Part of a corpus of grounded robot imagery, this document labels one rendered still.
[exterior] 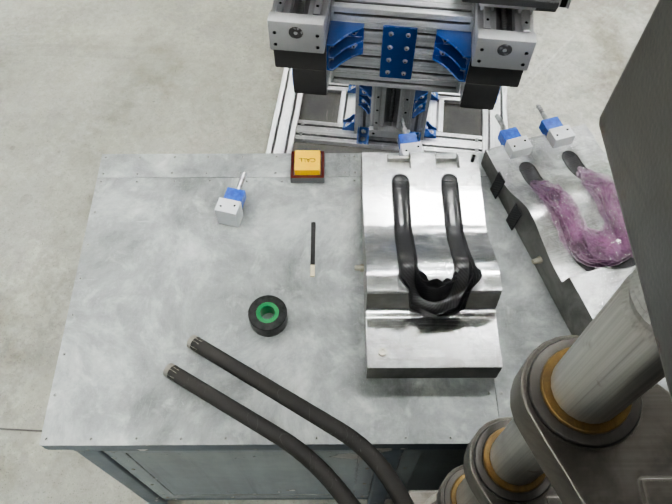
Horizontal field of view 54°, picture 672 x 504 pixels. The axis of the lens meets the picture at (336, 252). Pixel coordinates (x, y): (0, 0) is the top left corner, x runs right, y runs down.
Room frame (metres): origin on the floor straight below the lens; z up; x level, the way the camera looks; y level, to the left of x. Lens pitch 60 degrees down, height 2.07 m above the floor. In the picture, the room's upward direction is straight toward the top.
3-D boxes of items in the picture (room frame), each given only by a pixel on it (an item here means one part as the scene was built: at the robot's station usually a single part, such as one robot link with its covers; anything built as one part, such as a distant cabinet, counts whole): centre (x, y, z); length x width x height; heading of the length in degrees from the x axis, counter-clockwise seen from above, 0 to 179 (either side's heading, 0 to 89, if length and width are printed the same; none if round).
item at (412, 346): (0.70, -0.19, 0.87); 0.50 x 0.26 x 0.14; 0
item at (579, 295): (0.78, -0.55, 0.86); 0.50 x 0.26 x 0.11; 17
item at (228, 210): (0.87, 0.23, 0.83); 0.13 x 0.05 x 0.05; 166
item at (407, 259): (0.71, -0.20, 0.92); 0.35 x 0.16 x 0.09; 0
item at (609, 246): (0.79, -0.54, 0.90); 0.26 x 0.18 x 0.08; 17
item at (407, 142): (1.03, -0.17, 0.83); 0.13 x 0.05 x 0.05; 8
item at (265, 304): (0.58, 0.14, 0.82); 0.08 x 0.08 x 0.04
